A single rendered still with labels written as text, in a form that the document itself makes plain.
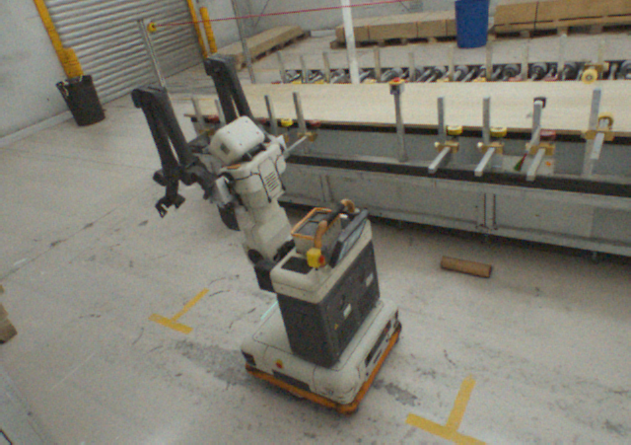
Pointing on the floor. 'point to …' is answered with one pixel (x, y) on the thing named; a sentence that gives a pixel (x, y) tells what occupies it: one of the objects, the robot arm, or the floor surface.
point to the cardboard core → (465, 266)
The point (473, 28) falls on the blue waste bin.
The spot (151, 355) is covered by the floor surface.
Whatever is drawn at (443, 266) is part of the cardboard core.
